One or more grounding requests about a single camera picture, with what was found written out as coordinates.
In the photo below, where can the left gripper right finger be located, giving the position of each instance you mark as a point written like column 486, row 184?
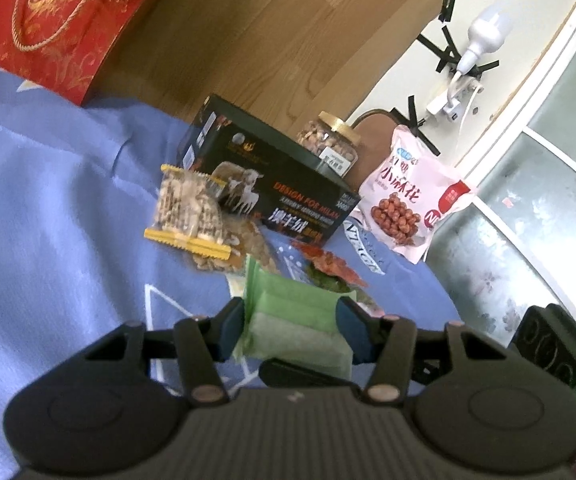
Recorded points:
column 387, row 342

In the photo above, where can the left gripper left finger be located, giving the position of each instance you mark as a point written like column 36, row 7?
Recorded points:
column 202, row 342

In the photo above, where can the red spicy snack packet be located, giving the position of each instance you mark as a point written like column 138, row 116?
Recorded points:
column 329, row 263

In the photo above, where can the yellow-edged cracker packet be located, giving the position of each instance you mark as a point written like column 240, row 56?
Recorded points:
column 188, row 215

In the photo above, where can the green vegetable snack packet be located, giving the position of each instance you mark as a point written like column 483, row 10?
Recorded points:
column 340, row 286

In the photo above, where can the orange nut snack packet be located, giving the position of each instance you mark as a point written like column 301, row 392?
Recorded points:
column 245, row 239

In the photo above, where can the pink twisted snack bag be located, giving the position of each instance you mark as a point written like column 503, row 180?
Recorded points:
column 407, row 197

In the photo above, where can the black sheep-print cardboard box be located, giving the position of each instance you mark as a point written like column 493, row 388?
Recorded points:
column 266, row 175

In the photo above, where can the blue patterned tablecloth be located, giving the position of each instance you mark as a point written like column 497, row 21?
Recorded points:
column 78, row 186

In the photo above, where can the glass nut jar gold lid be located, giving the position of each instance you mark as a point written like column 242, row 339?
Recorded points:
column 332, row 140

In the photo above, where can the brown chair back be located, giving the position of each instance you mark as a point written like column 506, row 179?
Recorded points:
column 375, row 129

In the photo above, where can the white lamp bulb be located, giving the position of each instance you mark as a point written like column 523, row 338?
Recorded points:
column 486, row 34

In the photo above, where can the red gift bag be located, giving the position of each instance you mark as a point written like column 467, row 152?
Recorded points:
column 63, row 44

